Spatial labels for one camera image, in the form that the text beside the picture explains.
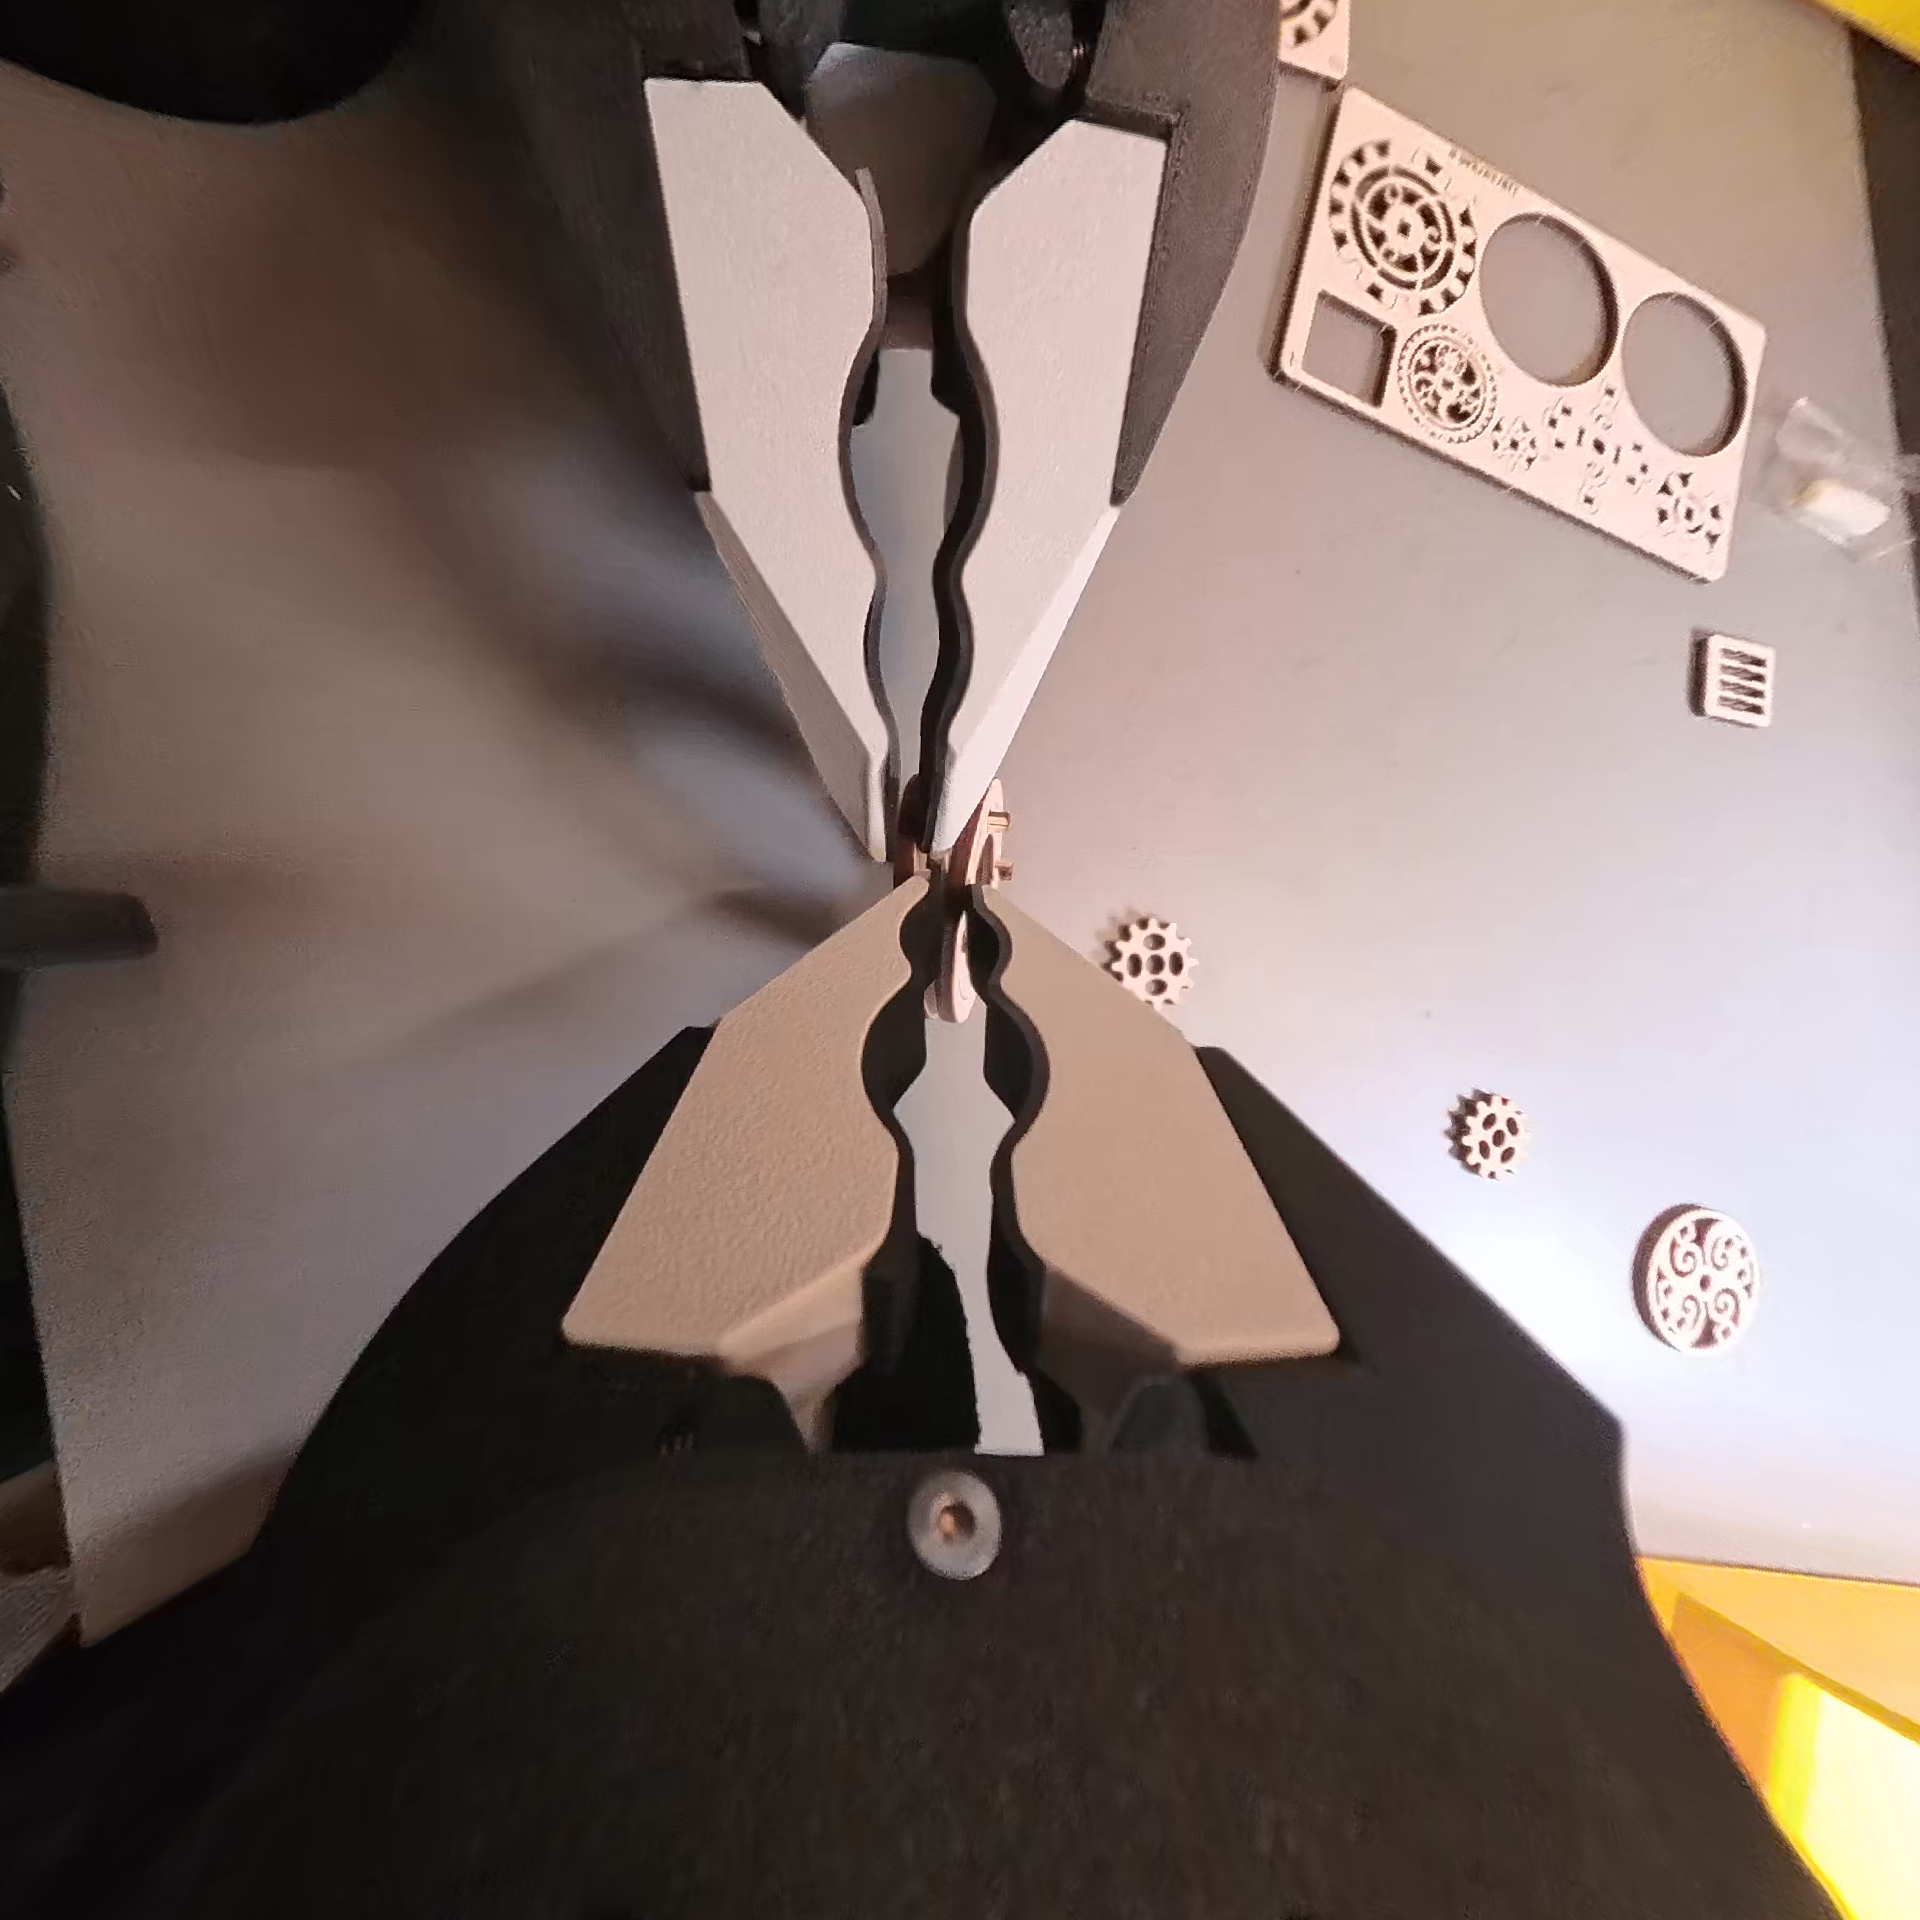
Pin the laser-cut wooden parts sheet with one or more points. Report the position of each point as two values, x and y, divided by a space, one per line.
1317 31
1620 451

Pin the small wooden gear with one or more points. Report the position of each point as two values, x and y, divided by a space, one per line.
1491 1137
1152 961

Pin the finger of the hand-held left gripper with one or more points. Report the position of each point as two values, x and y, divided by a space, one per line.
1049 377
763 377

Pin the person's left forearm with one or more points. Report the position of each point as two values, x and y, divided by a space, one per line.
224 44

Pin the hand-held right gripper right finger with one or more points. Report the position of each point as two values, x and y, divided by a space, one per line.
1171 1201

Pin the clear plastic parts bag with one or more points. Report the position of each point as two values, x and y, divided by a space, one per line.
1839 495

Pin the small slotted wooden piece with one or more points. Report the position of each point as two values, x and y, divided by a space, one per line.
1735 678

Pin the swirl-cut wooden disc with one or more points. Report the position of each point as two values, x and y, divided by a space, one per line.
1698 1279

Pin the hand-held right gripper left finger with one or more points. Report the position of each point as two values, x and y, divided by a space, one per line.
721 1201

